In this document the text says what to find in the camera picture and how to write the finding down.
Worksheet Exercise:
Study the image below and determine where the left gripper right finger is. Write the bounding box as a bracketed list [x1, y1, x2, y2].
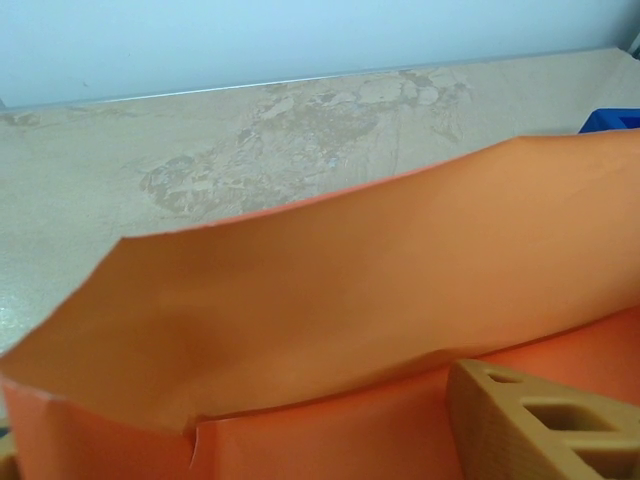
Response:
[446, 358, 640, 480]

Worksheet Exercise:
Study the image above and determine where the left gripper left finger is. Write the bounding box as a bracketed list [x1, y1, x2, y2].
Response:
[0, 428, 20, 480]

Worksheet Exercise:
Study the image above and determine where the orange wrapping paper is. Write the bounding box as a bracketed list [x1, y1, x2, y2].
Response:
[0, 128, 640, 480]

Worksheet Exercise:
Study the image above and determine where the blue tape dispenser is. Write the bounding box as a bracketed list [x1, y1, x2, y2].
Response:
[579, 107, 640, 135]

